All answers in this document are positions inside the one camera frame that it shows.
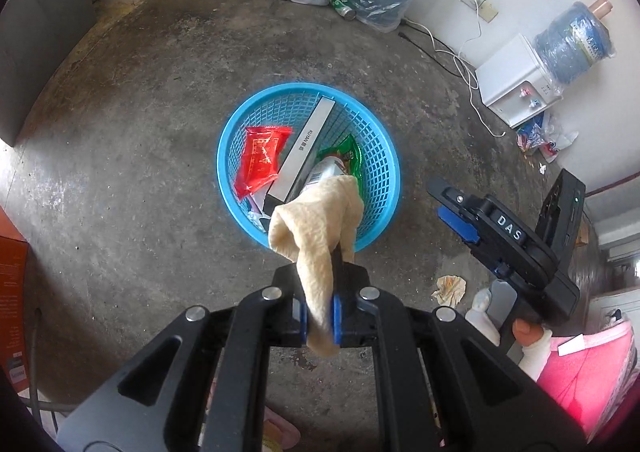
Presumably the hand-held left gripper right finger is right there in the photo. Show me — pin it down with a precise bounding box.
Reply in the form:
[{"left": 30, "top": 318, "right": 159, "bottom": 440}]
[{"left": 330, "top": 231, "right": 589, "bottom": 452}]

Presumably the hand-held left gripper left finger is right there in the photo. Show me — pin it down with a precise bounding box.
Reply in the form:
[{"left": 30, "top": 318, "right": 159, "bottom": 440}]
[{"left": 56, "top": 264, "right": 308, "bottom": 452}]

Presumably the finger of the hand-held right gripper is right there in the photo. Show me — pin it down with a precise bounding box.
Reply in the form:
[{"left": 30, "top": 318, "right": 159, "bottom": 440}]
[
  {"left": 436, "top": 206, "right": 507, "bottom": 283},
  {"left": 426, "top": 176, "right": 528, "bottom": 250}
]

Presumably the beige cloth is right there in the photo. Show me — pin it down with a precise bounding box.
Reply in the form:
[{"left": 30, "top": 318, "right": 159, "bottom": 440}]
[{"left": 268, "top": 176, "right": 365, "bottom": 359}]

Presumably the green snack bag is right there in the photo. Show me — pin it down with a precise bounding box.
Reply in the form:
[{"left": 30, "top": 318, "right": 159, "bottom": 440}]
[{"left": 319, "top": 134, "right": 363, "bottom": 180}]

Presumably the grey white long box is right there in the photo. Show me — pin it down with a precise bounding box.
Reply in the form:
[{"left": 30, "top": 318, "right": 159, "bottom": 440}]
[{"left": 263, "top": 97, "right": 337, "bottom": 220}]

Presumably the blue plastic mesh basket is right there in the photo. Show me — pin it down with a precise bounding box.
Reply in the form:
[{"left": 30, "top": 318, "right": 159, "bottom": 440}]
[{"left": 216, "top": 82, "right": 402, "bottom": 253}]

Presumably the red plastic packet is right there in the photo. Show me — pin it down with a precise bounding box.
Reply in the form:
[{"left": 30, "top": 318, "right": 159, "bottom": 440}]
[{"left": 235, "top": 126, "right": 293, "bottom": 200}]

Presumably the person's right hand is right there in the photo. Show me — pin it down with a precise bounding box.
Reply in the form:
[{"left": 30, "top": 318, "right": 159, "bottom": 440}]
[{"left": 512, "top": 319, "right": 553, "bottom": 380}]

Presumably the small crumpled printed tissue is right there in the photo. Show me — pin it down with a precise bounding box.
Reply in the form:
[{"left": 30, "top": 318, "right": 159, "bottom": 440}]
[{"left": 432, "top": 274, "right": 467, "bottom": 308}]

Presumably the white paper card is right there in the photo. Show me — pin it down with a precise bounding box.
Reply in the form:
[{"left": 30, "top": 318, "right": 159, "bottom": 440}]
[{"left": 552, "top": 334, "right": 586, "bottom": 358}]

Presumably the white cabinet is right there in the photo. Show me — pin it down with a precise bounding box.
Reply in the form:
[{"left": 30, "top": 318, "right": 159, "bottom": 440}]
[{"left": 587, "top": 287, "right": 640, "bottom": 333}]

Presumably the white plastic object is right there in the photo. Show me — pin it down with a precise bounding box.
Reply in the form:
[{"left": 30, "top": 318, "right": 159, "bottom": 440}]
[{"left": 465, "top": 288, "right": 501, "bottom": 345}]

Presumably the blue printed plastic bag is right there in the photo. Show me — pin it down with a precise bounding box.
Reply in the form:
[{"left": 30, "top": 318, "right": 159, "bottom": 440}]
[{"left": 516, "top": 111, "right": 558, "bottom": 155}]

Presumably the pink slipper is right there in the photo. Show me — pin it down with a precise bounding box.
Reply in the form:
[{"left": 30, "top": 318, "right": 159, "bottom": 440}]
[{"left": 262, "top": 404, "right": 301, "bottom": 452}]

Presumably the pink printed blanket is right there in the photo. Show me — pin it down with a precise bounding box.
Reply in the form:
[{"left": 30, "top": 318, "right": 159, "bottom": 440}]
[{"left": 537, "top": 319, "right": 638, "bottom": 443}]

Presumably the clear plastic wrapper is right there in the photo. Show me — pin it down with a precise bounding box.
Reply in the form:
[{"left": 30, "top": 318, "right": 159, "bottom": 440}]
[{"left": 245, "top": 194, "right": 273, "bottom": 233}]

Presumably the white plastic bag red print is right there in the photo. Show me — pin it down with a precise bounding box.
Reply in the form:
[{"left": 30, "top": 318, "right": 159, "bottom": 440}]
[{"left": 542, "top": 112, "right": 580, "bottom": 164}]

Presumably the white water dispenser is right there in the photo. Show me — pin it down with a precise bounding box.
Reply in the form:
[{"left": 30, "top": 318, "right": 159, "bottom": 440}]
[{"left": 475, "top": 34, "right": 563, "bottom": 129}]

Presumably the blue water dispenser bottle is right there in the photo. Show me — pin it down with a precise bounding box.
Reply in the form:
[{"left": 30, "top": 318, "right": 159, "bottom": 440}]
[{"left": 532, "top": 0, "right": 617, "bottom": 85}]

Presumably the orange cardboard box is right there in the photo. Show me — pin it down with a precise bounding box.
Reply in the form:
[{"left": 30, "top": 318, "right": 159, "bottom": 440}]
[{"left": 0, "top": 207, "right": 30, "bottom": 395}]

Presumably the dark grey cabinet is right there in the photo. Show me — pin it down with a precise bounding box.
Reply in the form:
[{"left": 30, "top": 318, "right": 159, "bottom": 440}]
[{"left": 0, "top": 0, "right": 98, "bottom": 148}]

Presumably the white power cable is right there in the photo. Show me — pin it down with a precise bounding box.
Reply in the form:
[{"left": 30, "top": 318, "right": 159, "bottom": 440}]
[{"left": 457, "top": 0, "right": 507, "bottom": 138}]

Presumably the black power cable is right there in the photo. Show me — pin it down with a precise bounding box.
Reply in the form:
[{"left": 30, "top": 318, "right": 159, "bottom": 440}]
[{"left": 398, "top": 17, "right": 481, "bottom": 83}]

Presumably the wall socket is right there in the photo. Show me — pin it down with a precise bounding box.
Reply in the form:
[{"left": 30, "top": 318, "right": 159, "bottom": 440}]
[{"left": 460, "top": 0, "right": 499, "bottom": 24}]

